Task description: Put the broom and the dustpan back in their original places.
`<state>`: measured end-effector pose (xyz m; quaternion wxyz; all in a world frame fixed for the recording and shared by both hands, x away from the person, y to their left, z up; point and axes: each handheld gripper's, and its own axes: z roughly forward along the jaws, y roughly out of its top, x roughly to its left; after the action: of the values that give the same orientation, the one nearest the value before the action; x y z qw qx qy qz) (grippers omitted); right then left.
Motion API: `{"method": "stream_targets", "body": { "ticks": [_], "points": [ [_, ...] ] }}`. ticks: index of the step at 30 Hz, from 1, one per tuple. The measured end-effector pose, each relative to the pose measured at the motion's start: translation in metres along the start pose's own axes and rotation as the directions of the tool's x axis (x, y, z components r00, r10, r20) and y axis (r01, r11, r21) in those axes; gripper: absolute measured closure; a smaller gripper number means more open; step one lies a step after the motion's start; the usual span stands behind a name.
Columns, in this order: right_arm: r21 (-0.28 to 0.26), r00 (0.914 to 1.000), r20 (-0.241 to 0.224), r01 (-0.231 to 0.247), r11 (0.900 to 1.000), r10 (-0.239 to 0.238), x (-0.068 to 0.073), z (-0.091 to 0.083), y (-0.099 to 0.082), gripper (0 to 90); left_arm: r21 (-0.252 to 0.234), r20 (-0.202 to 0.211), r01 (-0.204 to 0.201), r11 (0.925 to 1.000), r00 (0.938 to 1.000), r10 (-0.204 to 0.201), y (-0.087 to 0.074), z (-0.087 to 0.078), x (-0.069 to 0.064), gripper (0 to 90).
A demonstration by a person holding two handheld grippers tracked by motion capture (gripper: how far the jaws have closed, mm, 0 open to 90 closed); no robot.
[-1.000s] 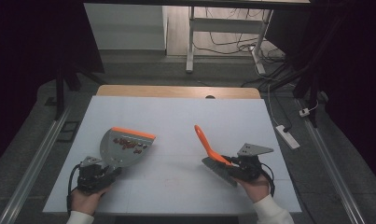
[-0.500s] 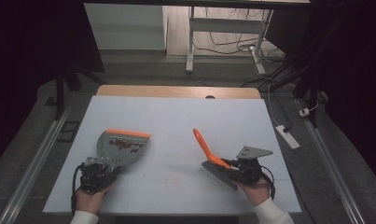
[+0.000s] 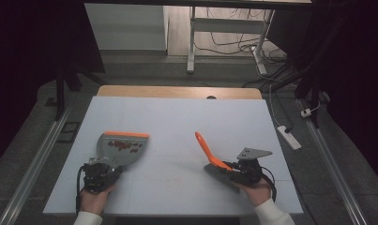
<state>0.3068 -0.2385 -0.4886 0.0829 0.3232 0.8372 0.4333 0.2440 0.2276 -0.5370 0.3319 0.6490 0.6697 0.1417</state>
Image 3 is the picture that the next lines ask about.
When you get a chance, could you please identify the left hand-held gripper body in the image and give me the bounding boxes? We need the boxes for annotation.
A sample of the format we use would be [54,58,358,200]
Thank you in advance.
[83,157,115,194]

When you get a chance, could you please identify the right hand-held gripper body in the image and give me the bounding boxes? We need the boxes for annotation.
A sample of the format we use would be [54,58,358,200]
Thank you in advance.
[232,147,274,188]

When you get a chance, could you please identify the orange-handled grey brush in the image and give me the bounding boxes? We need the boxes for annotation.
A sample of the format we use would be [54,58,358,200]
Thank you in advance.
[194,131,241,194]

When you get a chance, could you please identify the grey dustpan with orange edge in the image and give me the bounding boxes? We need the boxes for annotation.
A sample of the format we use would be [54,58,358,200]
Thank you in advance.
[96,130,150,172]

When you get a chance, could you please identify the person's left hand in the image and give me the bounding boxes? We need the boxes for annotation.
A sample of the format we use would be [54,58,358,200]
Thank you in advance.
[79,183,116,216]

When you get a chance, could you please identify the person's right hand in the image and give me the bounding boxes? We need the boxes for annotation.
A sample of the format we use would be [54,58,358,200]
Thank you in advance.
[234,177,273,208]

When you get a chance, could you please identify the white power strip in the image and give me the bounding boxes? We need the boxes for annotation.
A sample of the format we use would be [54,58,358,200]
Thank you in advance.
[277,125,303,151]

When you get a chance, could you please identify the white table mat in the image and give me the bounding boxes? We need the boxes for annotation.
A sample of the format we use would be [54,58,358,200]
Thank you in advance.
[42,96,304,218]

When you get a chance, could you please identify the black stand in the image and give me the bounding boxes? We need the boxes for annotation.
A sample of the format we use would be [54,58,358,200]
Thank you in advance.
[270,59,323,129]
[45,60,100,122]

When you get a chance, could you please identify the white cabinet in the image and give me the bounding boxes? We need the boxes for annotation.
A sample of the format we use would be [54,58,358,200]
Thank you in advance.
[83,3,170,52]

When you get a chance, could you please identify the dark curtain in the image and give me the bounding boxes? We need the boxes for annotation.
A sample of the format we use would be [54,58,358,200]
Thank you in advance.
[311,0,378,188]
[0,0,106,172]

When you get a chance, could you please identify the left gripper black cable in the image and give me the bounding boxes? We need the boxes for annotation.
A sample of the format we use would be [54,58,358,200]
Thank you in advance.
[75,164,86,216]

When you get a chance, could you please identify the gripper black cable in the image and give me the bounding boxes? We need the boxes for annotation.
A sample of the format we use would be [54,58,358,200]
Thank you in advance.
[75,164,86,216]
[261,166,278,203]

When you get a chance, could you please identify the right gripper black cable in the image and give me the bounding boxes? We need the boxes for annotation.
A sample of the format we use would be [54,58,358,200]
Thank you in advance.
[261,166,278,203]

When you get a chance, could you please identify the black rectangular floor frame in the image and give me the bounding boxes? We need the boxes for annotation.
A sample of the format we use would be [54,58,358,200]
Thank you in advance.
[56,121,82,144]

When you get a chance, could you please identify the metal floor rail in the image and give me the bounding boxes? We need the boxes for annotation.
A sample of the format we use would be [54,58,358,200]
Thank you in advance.
[297,98,369,225]
[0,102,74,225]

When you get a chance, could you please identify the white power strip cable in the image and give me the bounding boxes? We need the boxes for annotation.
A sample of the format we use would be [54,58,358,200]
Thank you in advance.
[268,83,284,128]

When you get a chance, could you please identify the tangle of black floor cables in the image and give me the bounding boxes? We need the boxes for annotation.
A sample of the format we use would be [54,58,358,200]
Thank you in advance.
[194,7,291,90]

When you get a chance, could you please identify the white desk frame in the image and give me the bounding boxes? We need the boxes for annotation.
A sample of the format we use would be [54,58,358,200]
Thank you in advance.
[186,6,276,76]

